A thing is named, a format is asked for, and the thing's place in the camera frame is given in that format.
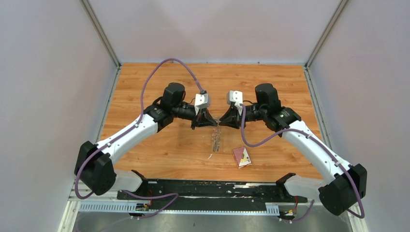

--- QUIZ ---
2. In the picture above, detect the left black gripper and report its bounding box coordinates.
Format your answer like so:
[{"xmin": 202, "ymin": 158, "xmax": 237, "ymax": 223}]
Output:
[{"xmin": 173, "ymin": 103, "xmax": 218, "ymax": 131}]

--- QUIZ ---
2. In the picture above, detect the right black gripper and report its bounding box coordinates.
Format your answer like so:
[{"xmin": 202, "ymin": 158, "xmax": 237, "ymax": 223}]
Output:
[{"xmin": 219, "ymin": 104, "xmax": 267, "ymax": 129}]

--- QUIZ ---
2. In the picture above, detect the metal disc with keyrings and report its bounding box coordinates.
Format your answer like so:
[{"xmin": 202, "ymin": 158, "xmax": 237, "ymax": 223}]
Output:
[{"xmin": 212, "ymin": 117, "xmax": 221, "ymax": 152}]

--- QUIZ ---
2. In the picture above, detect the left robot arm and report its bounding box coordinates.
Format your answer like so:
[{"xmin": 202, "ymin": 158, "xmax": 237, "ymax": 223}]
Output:
[{"xmin": 74, "ymin": 83, "xmax": 217, "ymax": 200}]

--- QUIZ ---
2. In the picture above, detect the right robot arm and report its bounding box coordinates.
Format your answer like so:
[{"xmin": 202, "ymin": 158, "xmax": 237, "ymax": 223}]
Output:
[{"xmin": 219, "ymin": 83, "xmax": 367, "ymax": 219}]

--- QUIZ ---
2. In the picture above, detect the playing card box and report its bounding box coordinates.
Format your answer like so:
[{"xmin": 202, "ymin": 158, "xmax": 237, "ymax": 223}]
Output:
[{"xmin": 232, "ymin": 146, "xmax": 252, "ymax": 169}]

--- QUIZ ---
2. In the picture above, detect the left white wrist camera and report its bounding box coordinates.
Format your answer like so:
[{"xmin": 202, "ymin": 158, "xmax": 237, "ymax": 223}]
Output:
[{"xmin": 194, "ymin": 93, "xmax": 210, "ymax": 115}]

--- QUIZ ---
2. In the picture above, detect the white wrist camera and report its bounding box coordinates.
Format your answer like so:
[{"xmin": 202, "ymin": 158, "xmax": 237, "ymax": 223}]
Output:
[
  {"xmin": 194, "ymin": 93, "xmax": 210, "ymax": 115},
  {"xmin": 227, "ymin": 90, "xmax": 244, "ymax": 116}
]

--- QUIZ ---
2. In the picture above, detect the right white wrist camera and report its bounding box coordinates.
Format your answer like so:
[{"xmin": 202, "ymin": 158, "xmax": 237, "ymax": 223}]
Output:
[{"xmin": 227, "ymin": 90, "xmax": 244, "ymax": 116}]

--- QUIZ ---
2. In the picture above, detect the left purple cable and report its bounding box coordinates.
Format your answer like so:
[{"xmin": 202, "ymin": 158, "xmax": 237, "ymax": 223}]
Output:
[{"xmin": 74, "ymin": 58, "xmax": 205, "ymax": 200}]

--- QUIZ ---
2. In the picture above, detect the purple cable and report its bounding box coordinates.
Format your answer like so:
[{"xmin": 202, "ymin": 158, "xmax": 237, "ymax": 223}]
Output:
[
  {"xmin": 74, "ymin": 58, "xmax": 205, "ymax": 200},
  {"xmin": 239, "ymin": 104, "xmax": 366, "ymax": 223}
]

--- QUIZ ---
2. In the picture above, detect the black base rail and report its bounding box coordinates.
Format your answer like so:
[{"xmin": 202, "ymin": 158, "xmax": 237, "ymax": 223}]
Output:
[{"xmin": 134, "ymin": 179, "xmax": 308, "ymax": 210}]

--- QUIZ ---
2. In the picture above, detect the white slotted cable duct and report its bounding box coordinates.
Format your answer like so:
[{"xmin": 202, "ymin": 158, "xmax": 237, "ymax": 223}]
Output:
[{"xmin": 78, "ymin": 202, "xmax": 279, "ymax": 216}]

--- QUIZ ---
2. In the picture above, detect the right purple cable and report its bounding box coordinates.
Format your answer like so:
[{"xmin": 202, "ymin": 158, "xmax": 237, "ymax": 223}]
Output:
[{"xmin": 239, "ymin": 104, "xmax": 366, "ymax": 223}]

